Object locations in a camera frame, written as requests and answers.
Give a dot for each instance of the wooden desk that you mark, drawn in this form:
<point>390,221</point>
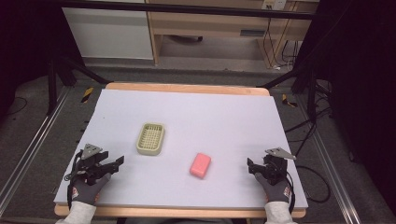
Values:
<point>211,25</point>

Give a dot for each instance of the pink soap bar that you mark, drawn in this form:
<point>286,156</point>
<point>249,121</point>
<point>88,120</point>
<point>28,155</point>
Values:
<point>200,165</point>

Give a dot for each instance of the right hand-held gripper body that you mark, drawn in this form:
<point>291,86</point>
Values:
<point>275,166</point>

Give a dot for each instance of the person's left hand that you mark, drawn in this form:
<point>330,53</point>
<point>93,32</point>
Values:
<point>88,189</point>

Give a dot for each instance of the white foam board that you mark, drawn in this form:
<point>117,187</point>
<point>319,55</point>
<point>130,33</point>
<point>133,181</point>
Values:
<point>199,124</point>

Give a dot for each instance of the black metal crossbar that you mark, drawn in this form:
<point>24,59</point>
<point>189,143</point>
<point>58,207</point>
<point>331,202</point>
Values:
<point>186,8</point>

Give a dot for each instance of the yellow black striped tape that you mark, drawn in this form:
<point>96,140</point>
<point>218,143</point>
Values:
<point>87,94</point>
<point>288,102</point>

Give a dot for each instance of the white cabinet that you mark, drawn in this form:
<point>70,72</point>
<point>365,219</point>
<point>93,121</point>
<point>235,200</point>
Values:
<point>109,34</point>

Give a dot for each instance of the black curtain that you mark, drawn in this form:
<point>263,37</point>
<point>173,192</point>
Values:
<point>361,77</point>
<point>25,40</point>

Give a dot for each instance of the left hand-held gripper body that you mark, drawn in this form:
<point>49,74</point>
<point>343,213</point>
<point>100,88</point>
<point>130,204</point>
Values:
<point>91,163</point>

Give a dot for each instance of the beige soap dish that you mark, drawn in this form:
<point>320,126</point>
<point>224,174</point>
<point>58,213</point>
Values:
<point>150,138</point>

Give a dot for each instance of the aluminium floor rail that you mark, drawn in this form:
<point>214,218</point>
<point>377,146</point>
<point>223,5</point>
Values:
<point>330,161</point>
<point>34,146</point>

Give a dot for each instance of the black metal stand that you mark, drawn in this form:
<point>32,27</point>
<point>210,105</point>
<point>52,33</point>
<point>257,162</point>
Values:
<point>311,93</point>
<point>52,84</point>

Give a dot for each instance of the white wall socket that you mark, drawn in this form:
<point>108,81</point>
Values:
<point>274,4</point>

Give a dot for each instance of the person's right hand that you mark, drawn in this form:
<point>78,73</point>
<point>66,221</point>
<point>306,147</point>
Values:
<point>275,191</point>

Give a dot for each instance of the wooden table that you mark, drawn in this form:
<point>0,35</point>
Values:
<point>186,88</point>

